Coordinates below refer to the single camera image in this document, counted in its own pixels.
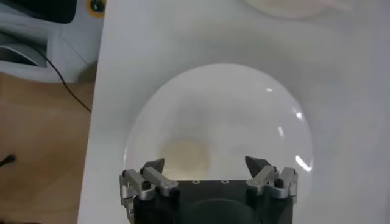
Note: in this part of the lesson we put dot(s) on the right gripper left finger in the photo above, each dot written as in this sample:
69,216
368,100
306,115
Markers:
152,179

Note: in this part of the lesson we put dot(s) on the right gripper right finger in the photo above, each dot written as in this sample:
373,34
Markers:
263,176

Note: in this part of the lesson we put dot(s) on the white steamed baozi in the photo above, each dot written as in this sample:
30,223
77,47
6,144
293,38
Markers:
184,158

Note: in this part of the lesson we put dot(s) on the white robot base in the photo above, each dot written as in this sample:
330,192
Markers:
70,45

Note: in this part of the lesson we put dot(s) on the white round plate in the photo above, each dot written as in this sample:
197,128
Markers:
228,97

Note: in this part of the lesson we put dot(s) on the cream electric cooker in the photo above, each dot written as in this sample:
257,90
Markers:
289,7

